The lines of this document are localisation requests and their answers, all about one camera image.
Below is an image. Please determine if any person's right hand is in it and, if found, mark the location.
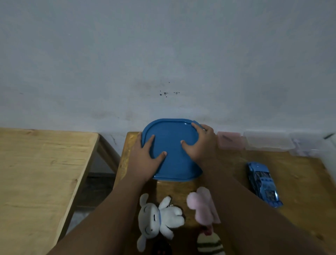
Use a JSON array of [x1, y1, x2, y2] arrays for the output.
[[181, 122, 218, 168]]

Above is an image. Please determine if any person's left hand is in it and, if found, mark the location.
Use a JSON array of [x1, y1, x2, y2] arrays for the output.
[[126, 132, 168, 184]]

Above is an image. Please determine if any blue plastic container lid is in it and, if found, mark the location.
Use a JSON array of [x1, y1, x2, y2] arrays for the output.
[[141, 118, 204, 182]]

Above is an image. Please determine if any person's left forearm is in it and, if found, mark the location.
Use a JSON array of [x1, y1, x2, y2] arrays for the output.
[[47, 172, 158, 255]]

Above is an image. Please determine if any person's right forearm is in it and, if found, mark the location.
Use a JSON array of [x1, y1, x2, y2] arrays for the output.
[[202, 158, 330, 255]]

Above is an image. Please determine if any pink plastic box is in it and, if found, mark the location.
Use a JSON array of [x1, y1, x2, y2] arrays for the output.
[[216, 131, 246, 150]]

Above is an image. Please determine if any pink plush toy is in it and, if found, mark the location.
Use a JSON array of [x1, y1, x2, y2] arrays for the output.
[[186, 187, 221, 227]]

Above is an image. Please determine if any white plush animal toy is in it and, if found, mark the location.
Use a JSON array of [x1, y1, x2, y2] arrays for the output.
[[136, 194, 186, 253]]

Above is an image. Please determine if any clear plastic box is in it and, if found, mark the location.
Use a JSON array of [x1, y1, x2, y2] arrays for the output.
[[243, 130, 296, 152]]

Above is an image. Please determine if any blue toy car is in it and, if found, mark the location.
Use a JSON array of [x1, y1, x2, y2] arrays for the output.
[[246, 162, 284, 208]]

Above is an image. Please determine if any beige striped plush toy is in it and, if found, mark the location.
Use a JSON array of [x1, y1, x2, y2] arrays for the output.
[[197, 231, 226, 255]]

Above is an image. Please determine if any light wooden side table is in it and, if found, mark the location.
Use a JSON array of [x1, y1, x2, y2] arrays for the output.
[[0, 128, 121, 255]]

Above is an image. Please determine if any white plastic container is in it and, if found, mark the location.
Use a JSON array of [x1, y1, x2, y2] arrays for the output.
[[319, 133, 336, 185]]

